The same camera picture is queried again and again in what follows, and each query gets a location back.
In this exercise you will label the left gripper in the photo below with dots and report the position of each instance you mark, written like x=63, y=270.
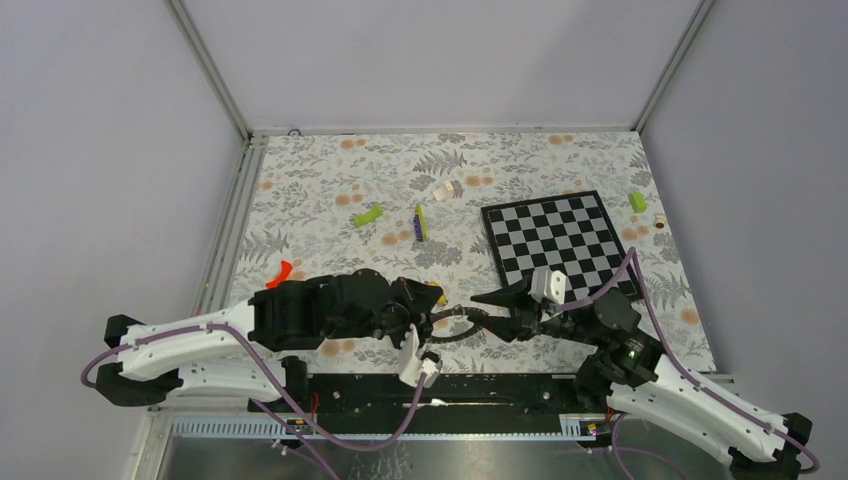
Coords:
x=418, y=301

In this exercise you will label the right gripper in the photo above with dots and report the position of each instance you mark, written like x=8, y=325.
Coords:
x=508, y=327

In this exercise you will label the large silver keyring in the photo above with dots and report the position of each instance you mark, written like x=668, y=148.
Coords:
x=455, y=314

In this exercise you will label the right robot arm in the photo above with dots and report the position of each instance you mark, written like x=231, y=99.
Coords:
x=632, y=372

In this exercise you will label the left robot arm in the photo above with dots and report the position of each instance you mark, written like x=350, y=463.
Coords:
x=223, y=353

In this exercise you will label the green curved block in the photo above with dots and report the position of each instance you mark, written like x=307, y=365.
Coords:
x=360, y=220

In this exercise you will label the black white chessboard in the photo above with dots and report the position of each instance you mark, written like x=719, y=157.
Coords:
x=570, y=233

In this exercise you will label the floral table mat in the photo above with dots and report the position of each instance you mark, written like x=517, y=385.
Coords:
x=308, y=188

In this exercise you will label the cream toy block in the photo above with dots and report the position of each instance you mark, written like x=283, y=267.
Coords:
x=445, y=192

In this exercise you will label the red curved block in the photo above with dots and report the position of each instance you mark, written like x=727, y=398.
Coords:
x=283, y=273

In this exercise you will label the small green block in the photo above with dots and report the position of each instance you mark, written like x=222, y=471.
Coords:
x=638, y=202

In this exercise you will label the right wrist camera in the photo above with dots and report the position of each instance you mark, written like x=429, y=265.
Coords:
x=548, y=285

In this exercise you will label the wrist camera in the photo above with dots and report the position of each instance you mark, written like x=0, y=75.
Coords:
x=548, y=285
x=417, y=366

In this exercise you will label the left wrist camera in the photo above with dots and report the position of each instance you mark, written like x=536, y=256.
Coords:
x=417, y=366

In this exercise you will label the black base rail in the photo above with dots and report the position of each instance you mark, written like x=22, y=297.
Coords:
x=455, y=404

